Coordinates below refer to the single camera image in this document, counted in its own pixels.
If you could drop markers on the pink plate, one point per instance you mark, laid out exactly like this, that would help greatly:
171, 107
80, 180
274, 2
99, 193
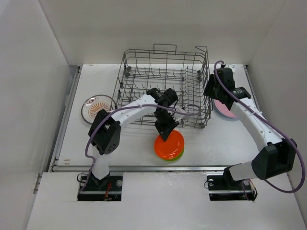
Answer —
217, 103

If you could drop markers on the green plate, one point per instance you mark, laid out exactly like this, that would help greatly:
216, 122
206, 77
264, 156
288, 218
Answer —
170, 156

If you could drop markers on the front aluminium rail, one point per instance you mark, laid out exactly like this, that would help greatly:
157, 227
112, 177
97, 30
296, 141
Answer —
216, 168

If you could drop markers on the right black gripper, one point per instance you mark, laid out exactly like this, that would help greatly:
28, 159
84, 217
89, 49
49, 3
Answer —
208, 89

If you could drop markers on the orange plate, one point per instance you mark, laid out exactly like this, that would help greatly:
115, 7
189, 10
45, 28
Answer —
174, 142

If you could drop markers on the blue plate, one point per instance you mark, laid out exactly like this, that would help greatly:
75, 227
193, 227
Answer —
224, 112

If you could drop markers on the white plate floral pattern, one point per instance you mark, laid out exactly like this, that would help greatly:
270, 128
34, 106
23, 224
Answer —
94, 104

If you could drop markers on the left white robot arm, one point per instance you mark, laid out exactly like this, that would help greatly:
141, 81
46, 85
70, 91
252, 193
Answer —
104, 133

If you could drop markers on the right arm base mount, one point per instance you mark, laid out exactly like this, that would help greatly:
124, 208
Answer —
220, 190

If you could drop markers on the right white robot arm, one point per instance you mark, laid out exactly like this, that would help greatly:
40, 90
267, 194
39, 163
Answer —
276, 154

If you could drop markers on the grey wire dish rack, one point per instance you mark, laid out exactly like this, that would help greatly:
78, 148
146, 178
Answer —
164, 67

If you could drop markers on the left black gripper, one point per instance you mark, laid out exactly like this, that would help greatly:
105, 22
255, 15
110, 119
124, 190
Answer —
165, 130

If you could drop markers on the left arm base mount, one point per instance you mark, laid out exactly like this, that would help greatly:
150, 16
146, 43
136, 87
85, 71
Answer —
108, 189

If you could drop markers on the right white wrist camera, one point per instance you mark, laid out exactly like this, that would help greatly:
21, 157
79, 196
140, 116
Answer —
231, 66

